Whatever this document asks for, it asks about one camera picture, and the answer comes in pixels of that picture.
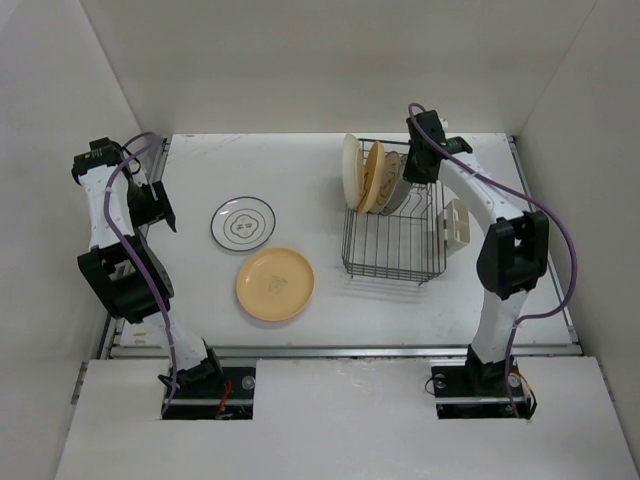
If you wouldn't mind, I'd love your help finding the grey patterned plate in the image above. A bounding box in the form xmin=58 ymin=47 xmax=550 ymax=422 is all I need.
xmin=370 ymin=151 xmax=400 ymax=214

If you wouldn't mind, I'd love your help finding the white plate with dark rim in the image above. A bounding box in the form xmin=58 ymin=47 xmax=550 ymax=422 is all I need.
xmin=210 ymin=196 xmax=276 ymax=252

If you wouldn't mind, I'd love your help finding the orange yellow plate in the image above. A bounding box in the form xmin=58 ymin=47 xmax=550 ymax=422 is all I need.
xmin=236 ymin=247 xmax=315 ymax=322

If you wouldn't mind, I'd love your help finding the green rimmed lettered plate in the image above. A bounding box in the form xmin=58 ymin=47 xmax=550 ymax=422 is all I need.
xmin=381 ymin=178 xmax=413 ymax=216

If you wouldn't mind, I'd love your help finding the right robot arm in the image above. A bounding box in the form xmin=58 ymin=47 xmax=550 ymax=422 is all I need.
xmin=405 ymin=110 xmax=549 ymax=396

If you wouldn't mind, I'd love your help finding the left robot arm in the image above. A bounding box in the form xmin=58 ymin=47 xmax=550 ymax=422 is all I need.
xmin=71 ymin=137 xmax=224 ymax=397

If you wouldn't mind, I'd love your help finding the tan yellow plate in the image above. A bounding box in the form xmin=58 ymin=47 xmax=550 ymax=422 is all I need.
xmin=357 ymin=141 xmax=385 ymax=213

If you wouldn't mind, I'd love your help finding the beige cutlery holder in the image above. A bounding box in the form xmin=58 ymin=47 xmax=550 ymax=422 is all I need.
xmin=437 ymin=198 xmax=471 ymax=257

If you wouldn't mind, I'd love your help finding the cream white plate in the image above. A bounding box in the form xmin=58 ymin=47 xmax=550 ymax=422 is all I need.
xmin=342 ymin=134 xmax=364 ymax=209

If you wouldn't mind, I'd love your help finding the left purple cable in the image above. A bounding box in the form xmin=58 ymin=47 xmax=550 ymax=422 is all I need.
xmin=103 ymin=130 xmax=180 ymax=419

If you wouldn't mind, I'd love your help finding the wire dish rack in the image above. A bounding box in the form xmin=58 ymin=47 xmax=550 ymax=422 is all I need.
xmin=341 ymin=140 xmax=447 ymax=285

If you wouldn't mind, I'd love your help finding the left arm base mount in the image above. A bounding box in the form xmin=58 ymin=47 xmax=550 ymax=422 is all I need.
xmin=159 ymin=366 xmax=256 ymax=421

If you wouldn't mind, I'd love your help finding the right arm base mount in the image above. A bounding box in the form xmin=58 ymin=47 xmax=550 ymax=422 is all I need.
xmin=425 ymin=364 xmax=538 ymax=420

